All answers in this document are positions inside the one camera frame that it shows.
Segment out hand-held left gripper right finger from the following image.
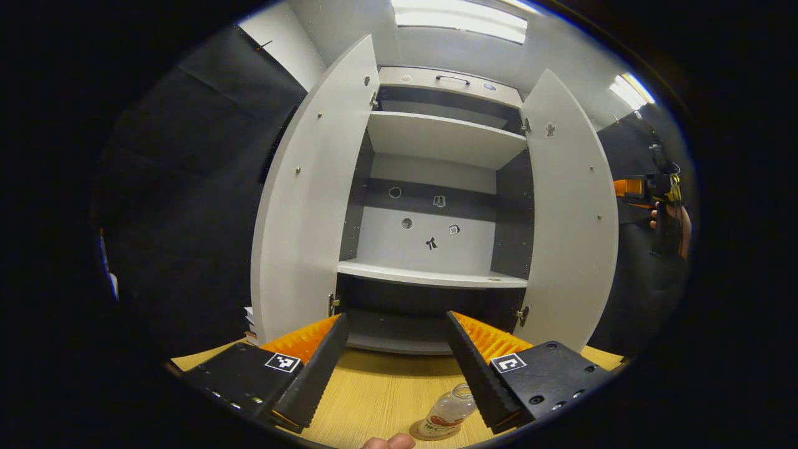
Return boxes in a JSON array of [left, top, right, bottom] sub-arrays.
[[444, 311, 617, 436]]

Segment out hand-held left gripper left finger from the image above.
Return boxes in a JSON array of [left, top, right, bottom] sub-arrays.
[[183, 313, 350, 435]]

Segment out clear bottle red label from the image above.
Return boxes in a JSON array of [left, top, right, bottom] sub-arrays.
[[418, 383, 478, 439]]

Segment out grey cabinet door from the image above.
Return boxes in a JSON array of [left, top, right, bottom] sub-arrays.
[[250, 34, 380, 345], [519, 68, 620, 354]]

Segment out grey cabinet shelf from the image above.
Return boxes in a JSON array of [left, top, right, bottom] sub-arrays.
[[337, 258, 530, 290], [366, 110, 529, 171]]

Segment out grey cabinet drawer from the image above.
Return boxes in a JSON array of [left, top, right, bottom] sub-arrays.
[[378, 66, 524, 109]]

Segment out small ceiling light panel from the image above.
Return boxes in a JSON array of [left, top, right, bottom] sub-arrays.
[[608, 71, 657, 112]]

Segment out black backdrop cloth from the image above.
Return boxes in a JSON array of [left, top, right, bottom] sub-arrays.
[[92, 25, 694, 362]]

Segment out large ceiling light panel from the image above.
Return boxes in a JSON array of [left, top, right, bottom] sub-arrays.
[[391, 0, 530, 45]]

